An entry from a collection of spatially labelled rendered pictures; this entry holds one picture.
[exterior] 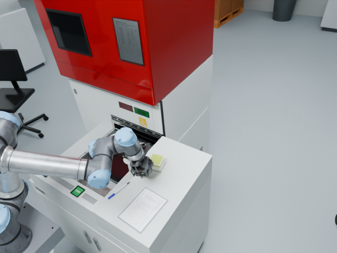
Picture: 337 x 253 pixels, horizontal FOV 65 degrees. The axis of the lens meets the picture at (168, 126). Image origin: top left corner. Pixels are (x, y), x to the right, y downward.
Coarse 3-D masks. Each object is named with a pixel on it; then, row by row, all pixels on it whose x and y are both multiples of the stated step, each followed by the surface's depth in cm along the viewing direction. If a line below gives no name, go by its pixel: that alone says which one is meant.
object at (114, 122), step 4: (112, 120) 187; (116, 120) 186; (112, 124) 190; (120, 124) 184; (124, 124) 182; (116, 128) 190; (120, 128) 190; (132, 128) 178; (136, 128) 178; (140, 132) 176; (144, 132) 174; (136, 136) 182; (148, 136) 173; (152, 136) 171; (156, 136) 170; (144, 140) 179; (148, 140) 178
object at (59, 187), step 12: (36, 180) 154; (48, 180) 145; (60, 180) 145; (72, 180) 144; (48, 192) 155; (60, 192) 140; (84, 192) 137; (72, 204) 140; (84, 204) 132; (96, 204) 131; (84, 216) 141
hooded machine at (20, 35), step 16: (0, 0) 394; (16, 0) 412; (0, 16) 394; (16, 16) 413; (0, 32) 400; (16, 32) 420; (32, 32) 442; (0, 48) 415; (16, 48) 428; (32, 48) 450; (32, 64) 459
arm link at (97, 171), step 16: (0, 144) 88; (0, 160) 84; (16, 160) 86; (32, 160) 88; (48, 160) 89; (64, 160) 91; (80, 160) 93; (96, 160) 95; (64, 176) 91; (80, 176) 92; (96, 176) 90
